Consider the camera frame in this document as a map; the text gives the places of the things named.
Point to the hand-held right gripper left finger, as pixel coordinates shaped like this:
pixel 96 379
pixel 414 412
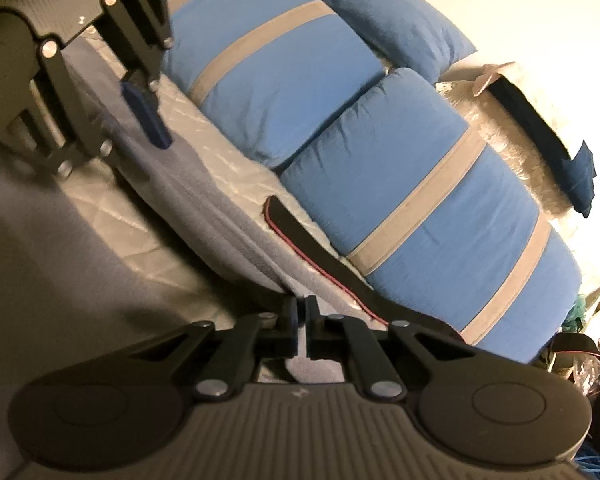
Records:
pixel 291 332

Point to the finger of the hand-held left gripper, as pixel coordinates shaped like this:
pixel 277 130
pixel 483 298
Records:
pixel 75 110
pixel 145 115

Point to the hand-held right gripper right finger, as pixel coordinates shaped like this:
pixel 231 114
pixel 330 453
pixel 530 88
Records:
pixel 312 332

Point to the blue-grey fleece garment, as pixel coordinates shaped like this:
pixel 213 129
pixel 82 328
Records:
pixel 190 195

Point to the grey quilted bedspread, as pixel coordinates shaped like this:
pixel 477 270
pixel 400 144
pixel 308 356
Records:
pixel 215 140

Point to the blue grey-striped pillow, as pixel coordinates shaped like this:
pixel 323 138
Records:
pixel 260 60
pixel 405 200

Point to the plain blue pillow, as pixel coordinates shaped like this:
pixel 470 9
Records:
pixel 380 10

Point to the teal cloth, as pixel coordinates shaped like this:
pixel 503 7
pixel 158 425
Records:
pixel 576 315

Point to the dark navy cloth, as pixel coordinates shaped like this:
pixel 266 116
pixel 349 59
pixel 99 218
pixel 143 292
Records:
pixel 575 170

